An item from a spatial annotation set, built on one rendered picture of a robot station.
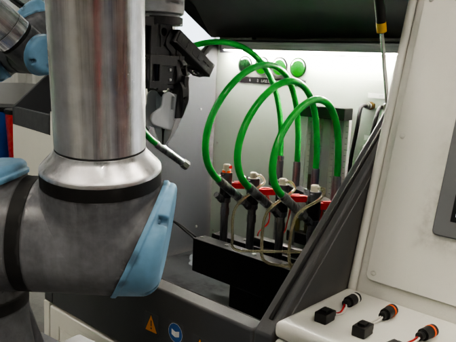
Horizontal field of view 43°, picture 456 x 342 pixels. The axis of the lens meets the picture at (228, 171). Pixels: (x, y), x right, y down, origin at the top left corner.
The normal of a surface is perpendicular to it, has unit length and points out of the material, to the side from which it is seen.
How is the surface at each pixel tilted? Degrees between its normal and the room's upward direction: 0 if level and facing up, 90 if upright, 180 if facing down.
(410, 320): 0
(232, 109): 90
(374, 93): 90
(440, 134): 76
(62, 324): 90
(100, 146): 99
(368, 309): 0
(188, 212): 90
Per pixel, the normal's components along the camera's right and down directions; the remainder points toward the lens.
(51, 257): -0.03, 0.25
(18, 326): 0.91, -0.20
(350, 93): -0.67, 0.10
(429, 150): -0.64, -0.14
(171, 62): 0.74, 0.15
